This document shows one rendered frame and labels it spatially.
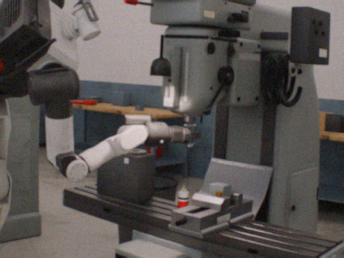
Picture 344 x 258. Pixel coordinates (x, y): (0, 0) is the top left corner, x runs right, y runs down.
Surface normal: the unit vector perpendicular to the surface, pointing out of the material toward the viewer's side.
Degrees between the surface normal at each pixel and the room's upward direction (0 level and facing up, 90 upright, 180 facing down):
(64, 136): 103
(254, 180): 63
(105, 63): 90
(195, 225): 90
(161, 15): 90
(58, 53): 96
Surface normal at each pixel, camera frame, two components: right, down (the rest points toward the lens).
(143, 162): 0.84, 0.07
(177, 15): -0.64, 0.01
